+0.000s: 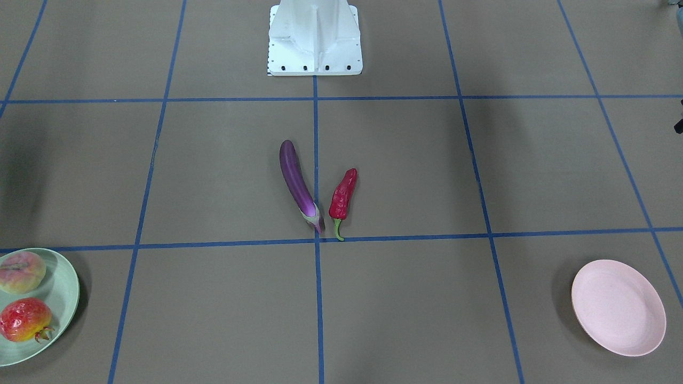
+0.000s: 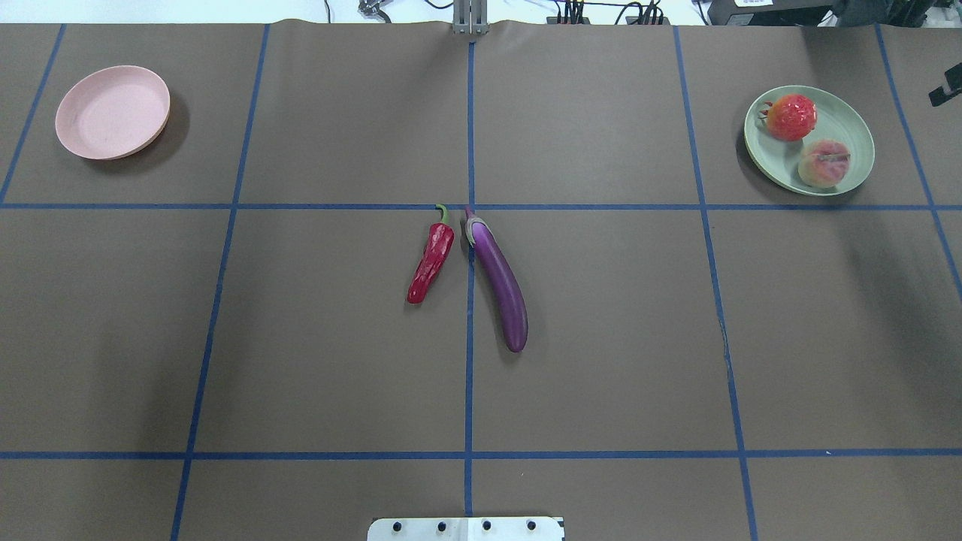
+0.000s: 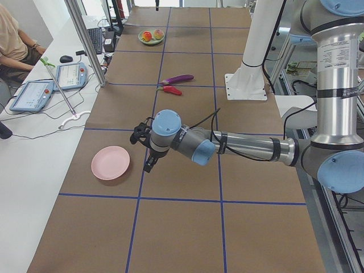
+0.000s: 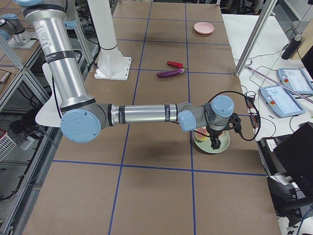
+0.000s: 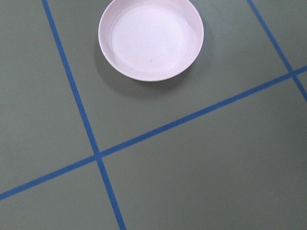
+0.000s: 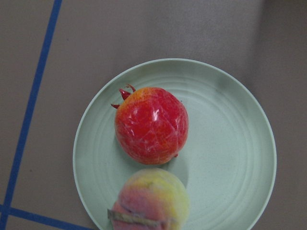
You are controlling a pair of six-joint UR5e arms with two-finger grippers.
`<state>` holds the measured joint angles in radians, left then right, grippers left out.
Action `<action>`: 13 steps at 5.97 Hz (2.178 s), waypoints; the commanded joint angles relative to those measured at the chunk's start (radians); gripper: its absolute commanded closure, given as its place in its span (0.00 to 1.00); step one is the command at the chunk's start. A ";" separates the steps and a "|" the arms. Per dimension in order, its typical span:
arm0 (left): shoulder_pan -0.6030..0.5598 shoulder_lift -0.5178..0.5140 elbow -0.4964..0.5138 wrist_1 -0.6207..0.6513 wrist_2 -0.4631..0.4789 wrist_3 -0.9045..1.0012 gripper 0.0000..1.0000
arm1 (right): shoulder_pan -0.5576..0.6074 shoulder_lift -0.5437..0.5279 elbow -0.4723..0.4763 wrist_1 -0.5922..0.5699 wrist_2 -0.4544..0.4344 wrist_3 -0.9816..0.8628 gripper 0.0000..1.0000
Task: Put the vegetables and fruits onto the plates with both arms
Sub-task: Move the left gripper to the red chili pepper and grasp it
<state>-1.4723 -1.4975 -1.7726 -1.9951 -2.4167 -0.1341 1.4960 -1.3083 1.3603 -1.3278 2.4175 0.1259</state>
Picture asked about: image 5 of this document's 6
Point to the pink plate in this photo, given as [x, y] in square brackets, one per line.
[150, 40]

